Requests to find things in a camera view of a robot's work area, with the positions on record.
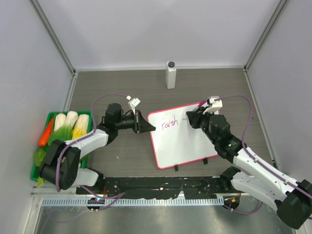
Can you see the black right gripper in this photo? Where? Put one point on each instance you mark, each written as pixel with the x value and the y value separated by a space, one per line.
pixel 195 117

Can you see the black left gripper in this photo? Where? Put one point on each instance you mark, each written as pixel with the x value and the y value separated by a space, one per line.
pixel 140 125

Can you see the purple capped marker pen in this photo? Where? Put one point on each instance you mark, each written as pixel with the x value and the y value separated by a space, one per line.
pixel 196 108

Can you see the pink framed whiteboard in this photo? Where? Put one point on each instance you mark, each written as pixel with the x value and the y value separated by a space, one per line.
pixel 174 141

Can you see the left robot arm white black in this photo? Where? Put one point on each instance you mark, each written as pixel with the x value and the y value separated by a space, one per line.
pixel 61 163

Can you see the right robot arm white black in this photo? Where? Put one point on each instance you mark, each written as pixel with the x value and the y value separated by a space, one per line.
pixel 249 173

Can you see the white bottle black cap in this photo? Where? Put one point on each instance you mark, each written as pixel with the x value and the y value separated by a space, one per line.
pixel 170 75

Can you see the yellow white toy cabbage right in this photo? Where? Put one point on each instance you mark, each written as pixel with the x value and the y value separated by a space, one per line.
pixel 81 126

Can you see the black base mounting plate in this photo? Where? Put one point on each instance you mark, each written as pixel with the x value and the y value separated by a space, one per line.
pixel 193 187

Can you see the white green toy cabbage middle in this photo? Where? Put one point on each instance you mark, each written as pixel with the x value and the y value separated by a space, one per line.
pixel 71 119

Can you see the green leafy toy vegetable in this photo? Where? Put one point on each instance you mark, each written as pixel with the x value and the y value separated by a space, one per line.
pixel 62 134

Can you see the white toy cabbage left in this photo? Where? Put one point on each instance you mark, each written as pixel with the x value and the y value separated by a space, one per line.
pixel 59 121

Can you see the orange toy carrot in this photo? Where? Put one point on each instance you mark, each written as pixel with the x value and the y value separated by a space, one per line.
pixel 46 134

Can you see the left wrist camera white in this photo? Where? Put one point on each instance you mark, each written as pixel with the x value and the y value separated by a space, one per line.
pixel 133 102

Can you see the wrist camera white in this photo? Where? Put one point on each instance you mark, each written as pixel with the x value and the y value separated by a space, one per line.
pixel 214 103
pixel 133 102

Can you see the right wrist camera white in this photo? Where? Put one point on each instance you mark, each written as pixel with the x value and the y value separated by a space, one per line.
pixel 214 103

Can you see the white slotted cable duct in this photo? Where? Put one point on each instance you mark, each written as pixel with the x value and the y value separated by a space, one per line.
pixel 93 201

